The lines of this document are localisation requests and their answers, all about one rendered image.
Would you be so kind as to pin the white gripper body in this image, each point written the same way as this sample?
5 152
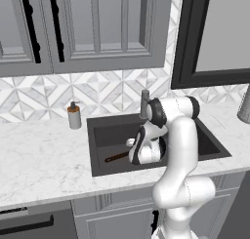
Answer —
130 142

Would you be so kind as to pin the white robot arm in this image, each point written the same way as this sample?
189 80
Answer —
180 142

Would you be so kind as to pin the black kitchen sink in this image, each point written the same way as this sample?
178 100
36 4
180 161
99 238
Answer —
107 142

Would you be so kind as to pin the grey sink tap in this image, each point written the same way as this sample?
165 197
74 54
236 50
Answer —
145 103

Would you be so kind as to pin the white soap dispenser orange collar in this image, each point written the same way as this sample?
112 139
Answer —
74 117

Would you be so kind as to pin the grey base cupboard door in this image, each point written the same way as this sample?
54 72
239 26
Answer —
224 207
114 220

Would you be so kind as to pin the grey textured cone-shaped object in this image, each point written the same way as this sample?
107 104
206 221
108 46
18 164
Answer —
245 109

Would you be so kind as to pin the grey dishwasher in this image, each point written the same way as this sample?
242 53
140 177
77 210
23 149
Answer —
35 221

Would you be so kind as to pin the black framed window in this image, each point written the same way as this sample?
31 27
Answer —
218 34

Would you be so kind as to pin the grey wall cupboard door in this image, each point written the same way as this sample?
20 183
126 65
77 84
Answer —
13 28
110 25

